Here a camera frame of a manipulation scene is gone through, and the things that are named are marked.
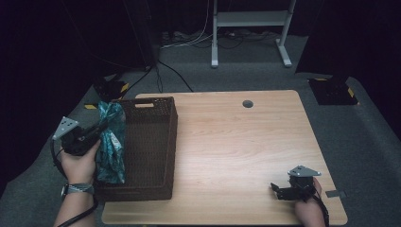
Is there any thin black floor cable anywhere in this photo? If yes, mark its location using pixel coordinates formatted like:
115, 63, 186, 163
121, 65, 154, 99

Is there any teal floral shirt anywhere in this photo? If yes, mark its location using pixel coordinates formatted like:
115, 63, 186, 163
95, 100, 128, 185

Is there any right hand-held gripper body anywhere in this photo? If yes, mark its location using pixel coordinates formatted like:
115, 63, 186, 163
285, 165, 323, 201

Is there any tangle of black cables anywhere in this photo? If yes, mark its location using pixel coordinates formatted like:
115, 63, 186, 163
217, 29, 279, 50

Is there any thick black floor cable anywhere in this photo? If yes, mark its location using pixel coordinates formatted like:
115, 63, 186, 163
157, 60, 195, 93

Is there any person's left hand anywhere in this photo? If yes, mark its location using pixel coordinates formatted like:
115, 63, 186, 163
59, 139, 102, 186

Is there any white cable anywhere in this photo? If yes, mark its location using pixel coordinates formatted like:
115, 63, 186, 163
161, 0, 212, 49

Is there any grey wristwatch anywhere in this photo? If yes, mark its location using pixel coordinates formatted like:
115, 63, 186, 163
61, 182, 96, 197

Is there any black upright pole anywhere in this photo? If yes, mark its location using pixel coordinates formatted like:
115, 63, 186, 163
122, 0, 159, 70

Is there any person's right hand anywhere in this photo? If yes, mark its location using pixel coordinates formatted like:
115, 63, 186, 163
294, 177, 326, 227

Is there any brown woven basket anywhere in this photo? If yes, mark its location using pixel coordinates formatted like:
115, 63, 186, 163
94, 96, 180, 203

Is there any white metal stand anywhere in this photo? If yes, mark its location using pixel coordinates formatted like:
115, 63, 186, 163
210, 0, 298, 69

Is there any black base plate yellow tape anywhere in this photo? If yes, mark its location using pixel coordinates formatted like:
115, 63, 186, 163
307, 75, 360, 106
92, 75, 131, 104

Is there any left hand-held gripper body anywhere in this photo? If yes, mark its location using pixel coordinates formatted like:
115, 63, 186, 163
51, 115, 96, 157

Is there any right hand-held gripper black cable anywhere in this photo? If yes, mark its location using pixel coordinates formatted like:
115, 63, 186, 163
311, 188, 331, 227

